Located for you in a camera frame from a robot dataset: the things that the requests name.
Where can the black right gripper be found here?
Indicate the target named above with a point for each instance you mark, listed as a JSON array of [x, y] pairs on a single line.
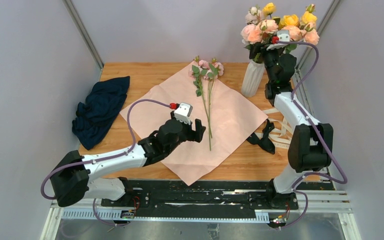
[[266, 52]]

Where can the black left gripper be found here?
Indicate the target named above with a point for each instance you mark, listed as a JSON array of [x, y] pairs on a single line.
[[196, 135]]

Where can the pink paper flower wrap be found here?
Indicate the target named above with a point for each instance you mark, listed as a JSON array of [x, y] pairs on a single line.
[[233, 118]]

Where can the black printed ribbon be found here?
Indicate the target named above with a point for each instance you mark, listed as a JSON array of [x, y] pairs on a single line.
[[264, 142]]

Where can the peach rose stem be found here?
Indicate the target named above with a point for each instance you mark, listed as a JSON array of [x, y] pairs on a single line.
[[269, 28]]

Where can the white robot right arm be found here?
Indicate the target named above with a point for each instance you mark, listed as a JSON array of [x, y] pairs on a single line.
[[311, 140]]

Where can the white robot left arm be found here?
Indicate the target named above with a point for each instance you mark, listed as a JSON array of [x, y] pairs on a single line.
[[77, 177]]

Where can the white ribbed vase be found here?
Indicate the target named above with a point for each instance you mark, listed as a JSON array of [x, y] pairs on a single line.
[[252, 78]]

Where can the yellow and pink flowers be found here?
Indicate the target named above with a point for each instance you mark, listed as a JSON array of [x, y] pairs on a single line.
[[301, 29]]

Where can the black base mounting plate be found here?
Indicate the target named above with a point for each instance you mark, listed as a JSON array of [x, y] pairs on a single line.
[[203, 201]]

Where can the white printed ribbon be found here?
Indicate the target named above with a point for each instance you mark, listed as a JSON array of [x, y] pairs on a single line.
[[281, 135]]

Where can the dark blue cloth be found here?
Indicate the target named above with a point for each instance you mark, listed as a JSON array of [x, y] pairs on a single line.
[[95, 116]]

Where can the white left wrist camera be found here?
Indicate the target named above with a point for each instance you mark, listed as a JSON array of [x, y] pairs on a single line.
[[183, 112]]

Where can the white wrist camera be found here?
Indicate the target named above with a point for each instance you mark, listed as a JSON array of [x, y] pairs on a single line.
[[280, 40], [183, 112]]

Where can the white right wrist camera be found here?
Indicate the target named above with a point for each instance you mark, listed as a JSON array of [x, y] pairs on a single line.
[[280, 40]]

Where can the aluminium frame rail front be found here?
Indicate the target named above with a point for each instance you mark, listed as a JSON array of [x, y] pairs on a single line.
[[316, 201]]

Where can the aluminium frame post left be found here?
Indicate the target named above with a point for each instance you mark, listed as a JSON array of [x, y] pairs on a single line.
[[77, 20]]

